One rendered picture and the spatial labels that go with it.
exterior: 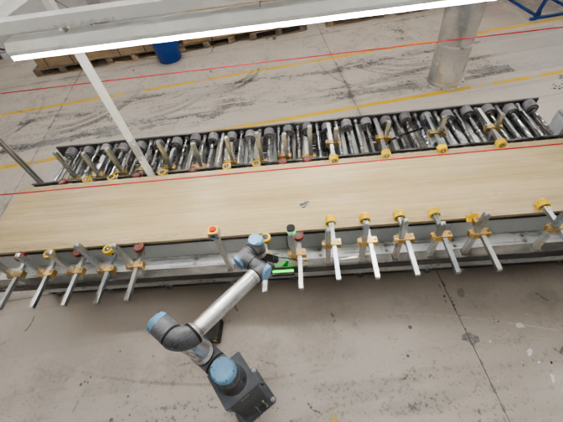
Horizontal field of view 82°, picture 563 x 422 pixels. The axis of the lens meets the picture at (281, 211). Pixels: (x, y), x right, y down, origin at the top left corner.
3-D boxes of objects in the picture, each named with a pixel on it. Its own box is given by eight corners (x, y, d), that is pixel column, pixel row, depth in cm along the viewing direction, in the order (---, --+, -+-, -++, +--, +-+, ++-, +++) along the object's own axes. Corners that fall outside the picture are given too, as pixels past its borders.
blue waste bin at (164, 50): (183, 63, 643) (170, 23, 587) (155, 68, 644) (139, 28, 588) (186, 49, 680) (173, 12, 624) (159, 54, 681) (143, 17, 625)
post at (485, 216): (467, 254, 240) (492, 214, 203) (462, 254, 240) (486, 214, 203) (465, 250, 242) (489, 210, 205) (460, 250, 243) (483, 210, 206)
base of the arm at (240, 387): (252, 382, 211) (249, 378, 203) (227, 403, 205) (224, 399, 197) (237, 357, 221) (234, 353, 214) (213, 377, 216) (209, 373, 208)
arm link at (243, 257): (244, 266, 183) (258, 250, 188) (229, 256, 188) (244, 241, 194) (247, 274, 190) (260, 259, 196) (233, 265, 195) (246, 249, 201)
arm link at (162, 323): (210, 376, 207) (156, 348, 147) (193, 358, 215) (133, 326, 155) (226, 355, 213) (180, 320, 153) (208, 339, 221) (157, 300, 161)
